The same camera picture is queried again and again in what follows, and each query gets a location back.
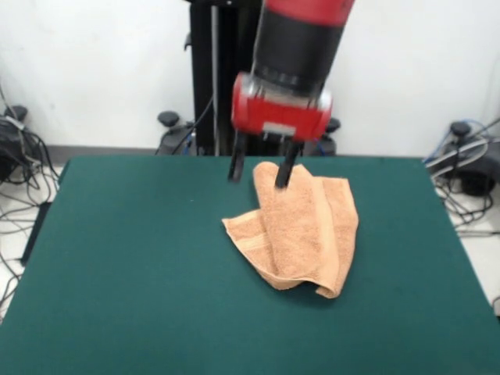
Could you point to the tan terry towel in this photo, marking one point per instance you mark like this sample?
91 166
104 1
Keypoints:
304 234

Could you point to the dark green table cloth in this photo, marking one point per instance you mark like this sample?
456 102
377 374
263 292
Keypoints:
117 254

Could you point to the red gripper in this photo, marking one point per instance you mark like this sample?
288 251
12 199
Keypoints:
273 117

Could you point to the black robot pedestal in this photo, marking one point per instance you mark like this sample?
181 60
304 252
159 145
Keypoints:
218 78

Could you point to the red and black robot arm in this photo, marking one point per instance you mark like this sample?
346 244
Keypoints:
301 39

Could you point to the dark grey stand base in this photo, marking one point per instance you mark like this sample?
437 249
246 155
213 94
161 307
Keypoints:
9 152
474 172

